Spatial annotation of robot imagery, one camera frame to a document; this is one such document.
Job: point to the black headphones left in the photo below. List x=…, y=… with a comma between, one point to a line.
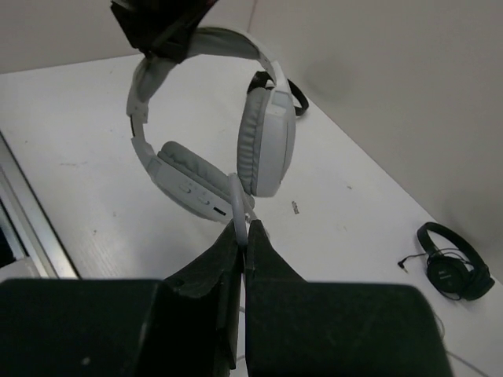
x=262, y=79

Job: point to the aluminium front rail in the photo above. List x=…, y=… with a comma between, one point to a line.
x=37, y=250

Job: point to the black headphones right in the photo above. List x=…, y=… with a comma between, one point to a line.
x=453, y=266

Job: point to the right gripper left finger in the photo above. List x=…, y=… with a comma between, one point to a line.
x=185, y=325

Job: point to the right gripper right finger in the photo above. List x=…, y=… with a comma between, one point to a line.
x=294, y=327

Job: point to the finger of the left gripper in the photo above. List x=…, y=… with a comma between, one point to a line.
x=160, y=28

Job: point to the black headphones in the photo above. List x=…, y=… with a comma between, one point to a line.
x=453, y=266
x=262, y=79

